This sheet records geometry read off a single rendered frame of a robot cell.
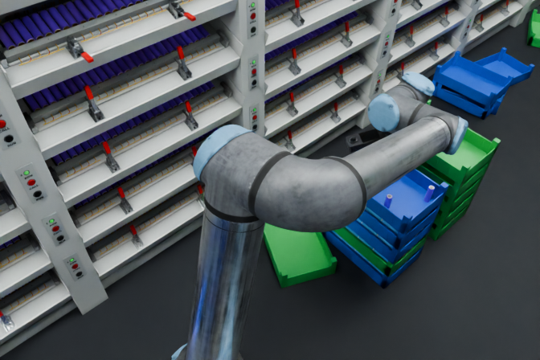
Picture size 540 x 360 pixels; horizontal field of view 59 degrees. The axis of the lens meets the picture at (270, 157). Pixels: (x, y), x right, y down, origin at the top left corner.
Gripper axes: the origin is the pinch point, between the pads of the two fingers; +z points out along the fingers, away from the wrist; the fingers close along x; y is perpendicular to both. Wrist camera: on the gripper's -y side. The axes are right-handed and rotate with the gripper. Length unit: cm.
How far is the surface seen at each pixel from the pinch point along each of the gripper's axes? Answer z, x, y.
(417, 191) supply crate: 1.8, -4.7, 20.0
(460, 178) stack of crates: -3.9, -3.6, 33.8
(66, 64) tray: -28, 1, -85
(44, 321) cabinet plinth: 62, -12, -91
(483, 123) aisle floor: 16, 54, 93
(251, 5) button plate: -37, 27, -40
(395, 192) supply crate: 3.7, -3.7, 13.2
